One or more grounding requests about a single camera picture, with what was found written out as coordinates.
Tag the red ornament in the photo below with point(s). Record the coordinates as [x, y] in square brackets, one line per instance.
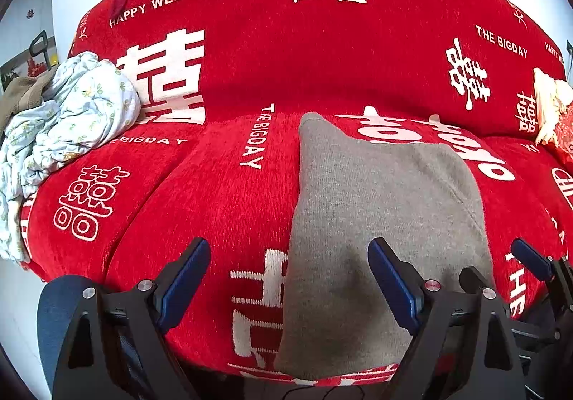
[32, 67]

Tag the grey knit sweater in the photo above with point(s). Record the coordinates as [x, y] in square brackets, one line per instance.
[380, 203]

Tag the white floral quilt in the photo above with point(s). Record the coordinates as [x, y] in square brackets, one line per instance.
[76, 113]

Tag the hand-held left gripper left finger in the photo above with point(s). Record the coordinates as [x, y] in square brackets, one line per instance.
[186, 279]

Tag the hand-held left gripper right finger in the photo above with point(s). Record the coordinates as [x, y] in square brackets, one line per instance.
[394, 288]

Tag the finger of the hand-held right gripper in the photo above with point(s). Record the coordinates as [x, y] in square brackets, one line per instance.
[532, 257]
[474, 279]

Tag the brown cloth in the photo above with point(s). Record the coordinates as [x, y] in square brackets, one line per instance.
[20, 93]

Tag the yellow object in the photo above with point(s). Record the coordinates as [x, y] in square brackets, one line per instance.
[53, 59]

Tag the red printed blanket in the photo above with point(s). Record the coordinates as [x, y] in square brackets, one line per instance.
[224, 203]

